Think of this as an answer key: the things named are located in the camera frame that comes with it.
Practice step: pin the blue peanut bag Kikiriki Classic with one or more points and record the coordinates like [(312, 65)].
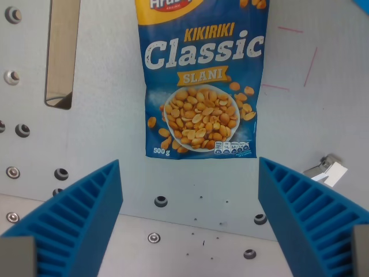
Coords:
[(201, 86)]

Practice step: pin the blue object at edge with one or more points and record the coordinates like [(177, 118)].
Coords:
[(361, 5)]

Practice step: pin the small metal bracket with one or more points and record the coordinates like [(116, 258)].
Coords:
[(324, 165)]

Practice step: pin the silver cross head screw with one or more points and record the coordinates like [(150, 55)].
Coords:
[(13, 172), (13, 217), (153, 237)]

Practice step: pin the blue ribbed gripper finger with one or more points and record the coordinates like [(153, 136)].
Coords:
[(291, 213), (86, 219)]

